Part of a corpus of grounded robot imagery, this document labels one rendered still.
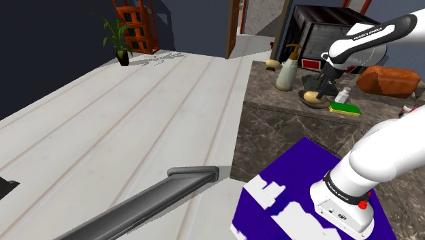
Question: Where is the yellow potato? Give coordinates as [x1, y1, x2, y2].
[303, 91, 321, 104]

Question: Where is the green and yellow sponge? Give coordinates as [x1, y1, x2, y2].
[328, 101, 362, 117]

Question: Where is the black microwave oven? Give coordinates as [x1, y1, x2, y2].
[286, 4, 389, 74]

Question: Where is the blue and white robot stand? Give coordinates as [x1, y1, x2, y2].
[230, 136, 398, 240]

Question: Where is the brown bowl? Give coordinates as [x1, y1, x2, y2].
[298, 89, 332, 110]

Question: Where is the black flat object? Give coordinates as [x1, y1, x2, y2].
[0, 176, 20, 201]

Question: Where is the brown wooden door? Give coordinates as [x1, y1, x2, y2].
[224, 0, 242, 60]

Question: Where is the long grey bar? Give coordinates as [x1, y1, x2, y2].
[52, 165, 221, 240]

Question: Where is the small white shaker bottle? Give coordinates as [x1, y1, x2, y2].
[334, 87, 352, 104]

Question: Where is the small red and white object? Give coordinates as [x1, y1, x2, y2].
[399, 104, 420, 119]

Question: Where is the dark green angular object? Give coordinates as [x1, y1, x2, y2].
[300, 74, 325, 95]

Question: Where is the beige soap pump bottle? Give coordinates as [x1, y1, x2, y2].
[274, 44, 303, 92]

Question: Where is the orange shelf unit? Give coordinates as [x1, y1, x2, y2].
[112, 0, 161, 55]

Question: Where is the brown bread loaf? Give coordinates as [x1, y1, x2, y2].
[356, 65, 422, 100]

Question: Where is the green potted plant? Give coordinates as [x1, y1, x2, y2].
[93, 12, 134, 67]

